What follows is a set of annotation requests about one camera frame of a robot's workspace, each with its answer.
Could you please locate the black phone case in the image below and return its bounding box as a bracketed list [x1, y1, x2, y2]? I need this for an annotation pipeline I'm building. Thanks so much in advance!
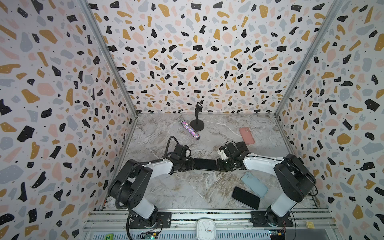
[193, 159, 217, 172]

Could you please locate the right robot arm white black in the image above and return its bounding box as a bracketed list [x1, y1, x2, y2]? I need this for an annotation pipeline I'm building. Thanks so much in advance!
[218, 141, 316, 218]

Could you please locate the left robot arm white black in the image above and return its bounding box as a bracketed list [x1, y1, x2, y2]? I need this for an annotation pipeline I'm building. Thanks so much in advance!
[108, 144, 192, 220]

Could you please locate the pink phone case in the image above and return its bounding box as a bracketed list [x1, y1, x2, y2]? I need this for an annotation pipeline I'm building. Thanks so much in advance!
[239, 127, 255, 145]

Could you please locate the light blue phone case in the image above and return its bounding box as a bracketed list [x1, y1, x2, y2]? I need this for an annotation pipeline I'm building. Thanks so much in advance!
[241, 172, 269, 198]

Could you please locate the black phone stand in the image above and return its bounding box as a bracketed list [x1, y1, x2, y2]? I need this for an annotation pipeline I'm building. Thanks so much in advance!
[190, 102, 205, 132]

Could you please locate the black phone near front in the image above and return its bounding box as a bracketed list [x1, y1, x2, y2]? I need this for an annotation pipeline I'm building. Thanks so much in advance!
[232, 187, 261, 210]

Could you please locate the purple glitter tube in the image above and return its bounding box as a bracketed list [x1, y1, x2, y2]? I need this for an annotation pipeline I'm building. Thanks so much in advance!
[179, 118, 200, 140]

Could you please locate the white square clock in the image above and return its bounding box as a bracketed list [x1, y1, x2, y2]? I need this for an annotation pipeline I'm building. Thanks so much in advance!
[197, 219, 216, 240]

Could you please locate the left circuit board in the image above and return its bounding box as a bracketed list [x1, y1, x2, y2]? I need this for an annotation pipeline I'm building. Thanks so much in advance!
[138, 231, 159, 240]

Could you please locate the circuit board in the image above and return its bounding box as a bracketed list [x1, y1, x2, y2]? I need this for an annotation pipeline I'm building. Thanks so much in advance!
[269, 230, 286, 240]
[138, 231, 159, 240]

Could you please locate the right circuit board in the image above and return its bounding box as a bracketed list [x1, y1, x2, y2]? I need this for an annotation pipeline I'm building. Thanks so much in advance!
[269, 230, 286, 240]

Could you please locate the yellow sticker tag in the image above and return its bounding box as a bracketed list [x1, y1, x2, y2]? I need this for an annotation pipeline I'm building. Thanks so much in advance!
[306, 221, 315, 229]

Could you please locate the green label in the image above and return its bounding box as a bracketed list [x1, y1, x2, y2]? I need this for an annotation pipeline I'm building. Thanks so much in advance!
[104, 234, 114, 240]

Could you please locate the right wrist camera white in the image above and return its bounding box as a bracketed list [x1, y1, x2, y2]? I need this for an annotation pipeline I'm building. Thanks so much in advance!
[218, 148, 229, 161]

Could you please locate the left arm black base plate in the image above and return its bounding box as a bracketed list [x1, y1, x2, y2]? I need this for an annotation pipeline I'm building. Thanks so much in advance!
[129, 212, 172, 230]

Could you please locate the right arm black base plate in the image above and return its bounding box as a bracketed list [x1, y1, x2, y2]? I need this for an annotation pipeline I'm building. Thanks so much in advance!
[250, 211, 294, 228]

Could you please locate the black corrugated cable conduit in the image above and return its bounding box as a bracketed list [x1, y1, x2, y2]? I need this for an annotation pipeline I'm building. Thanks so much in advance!
[113, 135, 181, 210]

